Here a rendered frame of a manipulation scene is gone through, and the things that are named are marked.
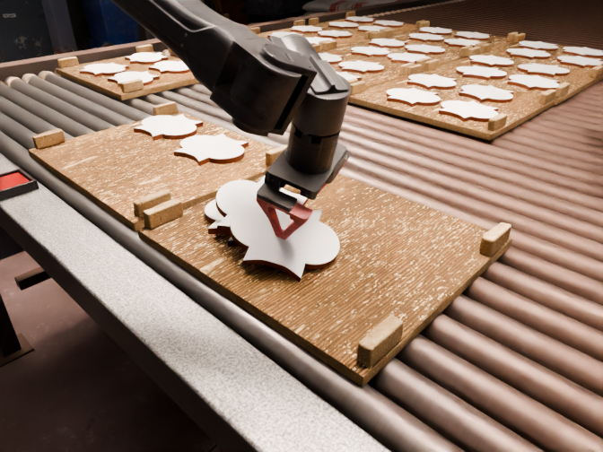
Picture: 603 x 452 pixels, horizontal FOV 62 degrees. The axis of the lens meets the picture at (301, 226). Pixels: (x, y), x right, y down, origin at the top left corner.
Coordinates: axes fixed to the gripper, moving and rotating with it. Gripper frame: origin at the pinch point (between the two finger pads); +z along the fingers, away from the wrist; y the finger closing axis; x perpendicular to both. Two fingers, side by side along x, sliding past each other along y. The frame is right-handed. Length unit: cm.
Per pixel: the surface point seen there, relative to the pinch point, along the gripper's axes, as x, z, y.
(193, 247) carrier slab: -11.0, 6.5, 8.4
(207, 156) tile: -24.5, 14.2, -16.8
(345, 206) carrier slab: 4.0, 6.5, -11.2
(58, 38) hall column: -335, 202, -267
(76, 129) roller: -62, 29, -22
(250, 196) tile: -7.4, 1.9, -0.5
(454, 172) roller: 17.9, 10.1, -35.5
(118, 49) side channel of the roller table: -101, 48, -82
